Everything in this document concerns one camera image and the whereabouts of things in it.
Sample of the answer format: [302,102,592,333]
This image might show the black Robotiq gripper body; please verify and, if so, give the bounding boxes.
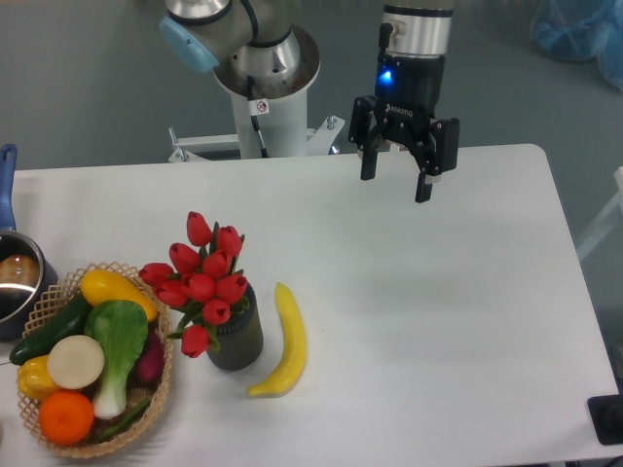
[373,52,445,155]

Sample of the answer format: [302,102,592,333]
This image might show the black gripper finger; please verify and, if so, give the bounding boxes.
[415,118,459,203]
[348,95,389,181]

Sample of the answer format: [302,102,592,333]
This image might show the red tulip bouquet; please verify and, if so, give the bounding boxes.
[139,211,249,358]

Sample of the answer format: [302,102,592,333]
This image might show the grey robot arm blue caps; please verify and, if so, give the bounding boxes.
[160,1,459,202]

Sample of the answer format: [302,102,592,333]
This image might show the dark grey ribbed vase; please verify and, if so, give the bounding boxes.
[206,285,264,372]

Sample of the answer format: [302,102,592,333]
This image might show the blue plastic bag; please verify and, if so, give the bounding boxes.
[531,1,622,90]

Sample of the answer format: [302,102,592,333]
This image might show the yellow banana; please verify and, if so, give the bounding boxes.
[246,282,308,398]

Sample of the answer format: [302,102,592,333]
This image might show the black device at table edge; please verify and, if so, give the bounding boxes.
[587,394,622,446]

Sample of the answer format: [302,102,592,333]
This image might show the yellow squash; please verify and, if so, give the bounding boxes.
[80,269,159,322]

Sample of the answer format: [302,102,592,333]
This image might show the green bok choy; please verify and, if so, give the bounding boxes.
[85,300,148,419]

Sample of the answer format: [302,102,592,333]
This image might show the purple sweet potato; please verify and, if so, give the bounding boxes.
[134,328,165,384]

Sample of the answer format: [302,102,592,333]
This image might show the green cucumber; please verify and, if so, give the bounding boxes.
[9,293,92,366]

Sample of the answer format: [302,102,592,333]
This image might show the woven wicker basket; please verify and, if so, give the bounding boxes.
[18,262,173,459]

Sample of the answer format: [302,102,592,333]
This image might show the blue saucepan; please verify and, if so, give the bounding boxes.
[1,144,57,342]

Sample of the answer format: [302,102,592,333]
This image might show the white round radish slice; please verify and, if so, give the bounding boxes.
[47,335,104,390]

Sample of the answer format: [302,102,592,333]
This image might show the green chili pepper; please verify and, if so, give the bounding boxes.
[92,399,151,444]

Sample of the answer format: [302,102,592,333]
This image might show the yellow bell pepper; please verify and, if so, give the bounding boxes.
[18,355,61,402]

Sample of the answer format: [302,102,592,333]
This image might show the orange fruit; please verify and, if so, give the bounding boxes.
[38,390,94,446]

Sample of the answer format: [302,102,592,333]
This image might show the white frame at right edge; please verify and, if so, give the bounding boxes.
[575,166,622,262]

